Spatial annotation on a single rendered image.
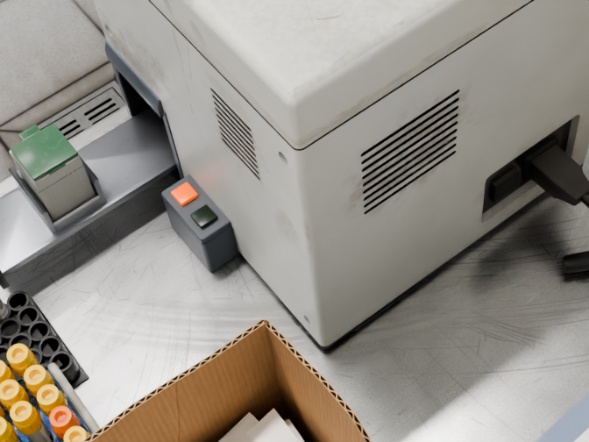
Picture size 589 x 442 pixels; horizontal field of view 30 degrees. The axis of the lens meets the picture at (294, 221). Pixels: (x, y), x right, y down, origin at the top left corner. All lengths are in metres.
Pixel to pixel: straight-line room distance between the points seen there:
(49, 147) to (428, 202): 0.29
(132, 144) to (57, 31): 1.44
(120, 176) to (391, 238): 0.25
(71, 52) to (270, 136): 1.67
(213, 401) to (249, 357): 0.04
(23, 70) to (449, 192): 1.60
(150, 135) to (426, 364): 0.30
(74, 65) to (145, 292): 1.42
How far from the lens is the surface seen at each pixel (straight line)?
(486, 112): 0.76
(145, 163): 0.92
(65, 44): 2.32
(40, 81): 2.27
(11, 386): 0.75
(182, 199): 0.87
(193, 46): 0.69
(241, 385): 0.74
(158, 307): 0.88
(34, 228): 0.90
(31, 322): 0.88
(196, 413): 0.73
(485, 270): 0.88
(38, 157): 0.86
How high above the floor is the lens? 1.63
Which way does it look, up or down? 56 degrees down
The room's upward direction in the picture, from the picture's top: 9 degrees counter-clockwise
